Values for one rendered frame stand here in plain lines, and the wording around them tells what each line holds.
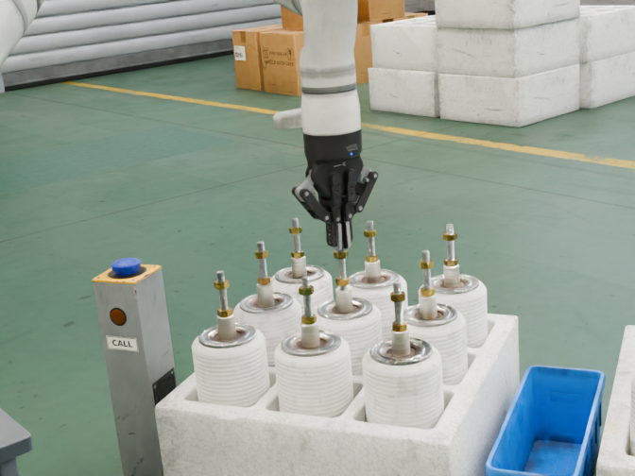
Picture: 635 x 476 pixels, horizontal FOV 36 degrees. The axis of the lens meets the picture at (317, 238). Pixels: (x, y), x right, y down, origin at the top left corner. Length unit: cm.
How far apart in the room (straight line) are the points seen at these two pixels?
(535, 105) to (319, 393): 269
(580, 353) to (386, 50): 257
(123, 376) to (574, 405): 64
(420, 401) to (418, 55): 297
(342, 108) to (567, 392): 54
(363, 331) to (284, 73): 364
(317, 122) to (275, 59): 371
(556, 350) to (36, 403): 92
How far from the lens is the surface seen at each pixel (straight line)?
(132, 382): 140
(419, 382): 116
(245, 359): 124
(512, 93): 371
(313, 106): 122
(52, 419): 172
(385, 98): 419
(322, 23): 119
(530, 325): 190
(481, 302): 138
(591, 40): 401
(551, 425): 149
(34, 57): 626
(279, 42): 487
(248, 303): 137
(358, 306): 133
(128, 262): 137
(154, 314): 138
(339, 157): 123
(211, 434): 126
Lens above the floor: 74
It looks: 17 degrees down
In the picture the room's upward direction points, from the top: 5 degrees counter-clockwise
